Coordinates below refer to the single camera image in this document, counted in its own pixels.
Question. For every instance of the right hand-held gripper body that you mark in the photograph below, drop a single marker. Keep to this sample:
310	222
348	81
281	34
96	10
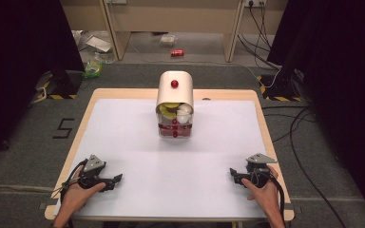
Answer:
258	172

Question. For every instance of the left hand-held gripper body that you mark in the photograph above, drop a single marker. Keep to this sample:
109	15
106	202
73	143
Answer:
92	171

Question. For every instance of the person's right hand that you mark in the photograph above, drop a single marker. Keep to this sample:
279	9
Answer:
264	196

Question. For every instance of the person's left hand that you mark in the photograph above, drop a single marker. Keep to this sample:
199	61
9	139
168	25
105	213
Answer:
77	194

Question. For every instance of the white round item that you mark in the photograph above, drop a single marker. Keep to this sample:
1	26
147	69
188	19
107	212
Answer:
185	109
183	118

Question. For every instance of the stand base with striped tape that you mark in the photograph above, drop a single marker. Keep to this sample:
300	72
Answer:
61	85
277	91

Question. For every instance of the green yellow round item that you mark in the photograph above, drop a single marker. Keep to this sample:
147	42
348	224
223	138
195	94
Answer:
168	110

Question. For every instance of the beige bread box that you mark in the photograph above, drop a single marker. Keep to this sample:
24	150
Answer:
175	91

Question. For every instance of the green bottle in plastic bag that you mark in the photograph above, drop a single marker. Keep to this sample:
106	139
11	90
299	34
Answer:
93	67

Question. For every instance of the black curtain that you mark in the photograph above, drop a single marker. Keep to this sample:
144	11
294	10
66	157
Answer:
19	63
339	79

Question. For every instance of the white paper and plastic wrap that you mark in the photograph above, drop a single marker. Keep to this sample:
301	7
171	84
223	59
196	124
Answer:
96	42

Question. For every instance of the red drink can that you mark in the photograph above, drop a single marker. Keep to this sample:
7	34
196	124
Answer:
177	53

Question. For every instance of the clear plastic packet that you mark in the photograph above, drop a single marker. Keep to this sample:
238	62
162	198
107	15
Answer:
168	40

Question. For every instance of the light wooden desk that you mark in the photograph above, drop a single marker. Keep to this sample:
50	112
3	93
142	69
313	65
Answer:
177	15

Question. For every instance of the white wall power outlet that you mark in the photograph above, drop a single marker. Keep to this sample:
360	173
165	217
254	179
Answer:
255	2

